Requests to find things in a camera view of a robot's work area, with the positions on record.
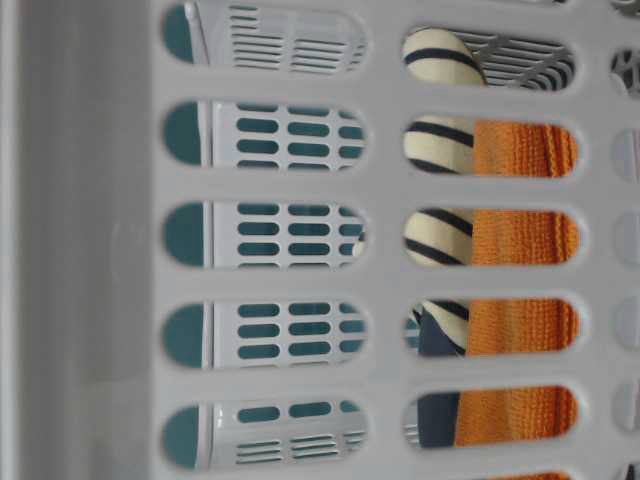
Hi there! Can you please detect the white plastic shopping basket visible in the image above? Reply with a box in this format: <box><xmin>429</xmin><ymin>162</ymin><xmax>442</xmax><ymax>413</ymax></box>
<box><xmin>1</xmin><ymin>1</ymin><xmax>639</xmax><ymax>479</ymax></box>

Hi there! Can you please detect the cream navy striped cloth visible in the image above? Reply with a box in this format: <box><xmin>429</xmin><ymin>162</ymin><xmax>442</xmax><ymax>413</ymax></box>
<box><xmin>402</xmin><ymin>27</ymin><xmax>487</xmax><ymax>357</ymax></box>

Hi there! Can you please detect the dark navy cloth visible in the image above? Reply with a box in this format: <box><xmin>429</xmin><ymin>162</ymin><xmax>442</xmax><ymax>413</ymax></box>
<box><xmin>417</xmin><ymin>311</ymin><xmax>460</xmax><ymax>448</ymax></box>

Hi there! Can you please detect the orange knitted cloth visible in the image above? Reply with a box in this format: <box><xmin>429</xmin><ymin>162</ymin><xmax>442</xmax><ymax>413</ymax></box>
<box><xmin>453</xmin><ymin>120</ymin><xmax>581</xmax><ymax>480</ymax></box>

